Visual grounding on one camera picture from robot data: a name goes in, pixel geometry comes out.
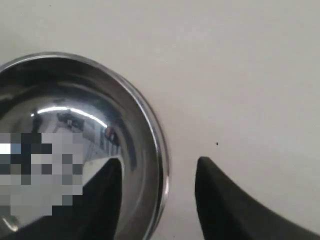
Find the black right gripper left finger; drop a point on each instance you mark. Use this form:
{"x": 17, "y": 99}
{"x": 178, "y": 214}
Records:
{"x": 93, "y": 215}

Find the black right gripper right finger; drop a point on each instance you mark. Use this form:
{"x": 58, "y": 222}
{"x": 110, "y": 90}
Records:
{"x": 226, "y": 212}

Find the ribbed stainless steel bowl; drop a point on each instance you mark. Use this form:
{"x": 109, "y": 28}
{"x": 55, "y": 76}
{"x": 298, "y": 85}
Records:
{"x": 62, "y": 117}

